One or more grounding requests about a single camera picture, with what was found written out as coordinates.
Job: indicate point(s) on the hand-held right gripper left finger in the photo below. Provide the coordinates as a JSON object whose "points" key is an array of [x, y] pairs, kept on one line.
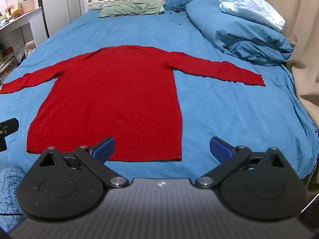
{"points": [[104, 147]]}

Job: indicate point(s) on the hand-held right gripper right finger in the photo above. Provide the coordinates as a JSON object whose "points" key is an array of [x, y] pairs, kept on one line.
{"points": [[219, 148]]}

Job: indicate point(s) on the red knit sweater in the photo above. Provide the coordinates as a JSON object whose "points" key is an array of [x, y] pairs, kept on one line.
{"points": [[112, 92]]}

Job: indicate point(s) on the bed with blue sheet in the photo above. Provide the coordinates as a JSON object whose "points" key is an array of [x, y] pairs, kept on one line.
{"points": [[224, 119]]}

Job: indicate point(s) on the blue fluffy rug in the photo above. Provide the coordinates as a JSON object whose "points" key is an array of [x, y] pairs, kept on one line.
{"points": [[10, 191]]}

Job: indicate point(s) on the white cluttered desk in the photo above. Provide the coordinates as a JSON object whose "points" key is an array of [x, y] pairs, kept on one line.
{"points": [[17, 27]]}

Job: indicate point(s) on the blue duvet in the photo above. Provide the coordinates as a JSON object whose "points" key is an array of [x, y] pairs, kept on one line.
{"points": [[239, 34]]}

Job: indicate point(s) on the woven storage basket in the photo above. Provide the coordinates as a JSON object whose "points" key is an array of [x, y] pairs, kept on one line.
{"points": [[28, 5]]}

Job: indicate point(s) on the grey white wardrobe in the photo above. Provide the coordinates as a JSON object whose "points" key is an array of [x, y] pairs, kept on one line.
{"points": [[59, 7]]}

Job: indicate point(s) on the green pillow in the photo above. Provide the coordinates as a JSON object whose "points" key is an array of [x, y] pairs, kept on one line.
{"points": [[129, 7]]}

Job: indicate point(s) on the pale blue blanket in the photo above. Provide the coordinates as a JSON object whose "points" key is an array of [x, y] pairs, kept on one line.
{"points": [[251, 7]]}

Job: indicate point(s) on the beige curtain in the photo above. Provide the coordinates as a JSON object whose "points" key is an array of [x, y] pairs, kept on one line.
{"points": [[304, 29]]}

